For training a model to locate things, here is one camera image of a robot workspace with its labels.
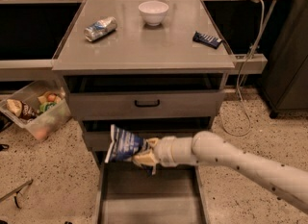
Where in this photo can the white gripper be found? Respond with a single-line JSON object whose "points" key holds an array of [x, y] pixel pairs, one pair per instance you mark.
{"points": [[165, 152]]}

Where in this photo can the blue chip bag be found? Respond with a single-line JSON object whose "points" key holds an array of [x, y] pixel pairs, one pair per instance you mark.
{"points": [[125, 145]]}

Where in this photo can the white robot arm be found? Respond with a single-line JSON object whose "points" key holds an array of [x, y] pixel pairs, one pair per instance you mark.
{"points": [[286, 182]]}

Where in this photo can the bottom grey drawer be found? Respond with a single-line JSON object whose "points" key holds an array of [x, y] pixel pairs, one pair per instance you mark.
{"points": [[128, 195]]}

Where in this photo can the grey drawer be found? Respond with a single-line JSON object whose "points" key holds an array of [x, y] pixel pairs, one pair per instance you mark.
{"points": [[107, 97], [97, 133], [128, 195]]}

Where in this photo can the middle grey drawer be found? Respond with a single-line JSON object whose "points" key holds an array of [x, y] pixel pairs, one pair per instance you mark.
{"points": [[97, 133]]}

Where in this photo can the top grey drawer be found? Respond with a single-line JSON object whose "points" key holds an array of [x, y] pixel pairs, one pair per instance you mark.
{"points": [[107, 97]]}

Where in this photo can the grey drawer cabinet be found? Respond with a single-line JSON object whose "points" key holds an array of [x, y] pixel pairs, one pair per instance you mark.
{"points": [[137, 48]]}

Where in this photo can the brown snack bag in bin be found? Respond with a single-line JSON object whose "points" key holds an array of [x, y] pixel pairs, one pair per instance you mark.
{"points": [[21, 109]]}

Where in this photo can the red orange fruit in bin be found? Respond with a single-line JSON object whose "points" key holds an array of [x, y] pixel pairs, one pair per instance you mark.
{"points": [[51, 97]]}

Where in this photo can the green snack in bin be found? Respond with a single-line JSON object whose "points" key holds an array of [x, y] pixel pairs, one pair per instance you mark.
{"points": [[46, 106]]}

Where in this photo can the clear plastic bin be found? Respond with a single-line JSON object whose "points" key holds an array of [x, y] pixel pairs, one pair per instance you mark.
{"points": [[34, 95]]}

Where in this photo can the dark blue snack bar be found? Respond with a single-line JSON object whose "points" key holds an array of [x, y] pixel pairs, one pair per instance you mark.
{"points": [[213, 42]]}

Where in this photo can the crushed silver blue can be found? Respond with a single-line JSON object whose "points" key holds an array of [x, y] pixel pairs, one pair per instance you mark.
{"points": [[100, 28]]}

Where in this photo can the white ceramic bowl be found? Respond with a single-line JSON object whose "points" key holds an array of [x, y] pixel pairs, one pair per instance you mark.
{"points": [[153, 12]]}

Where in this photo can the metal bar on floor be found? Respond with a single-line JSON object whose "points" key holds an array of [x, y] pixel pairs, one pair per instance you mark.
{"points": [[14, 193]]}

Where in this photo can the dark grey side cabinet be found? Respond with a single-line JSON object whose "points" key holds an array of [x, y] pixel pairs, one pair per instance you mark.
{"points": [[285, 79]]}

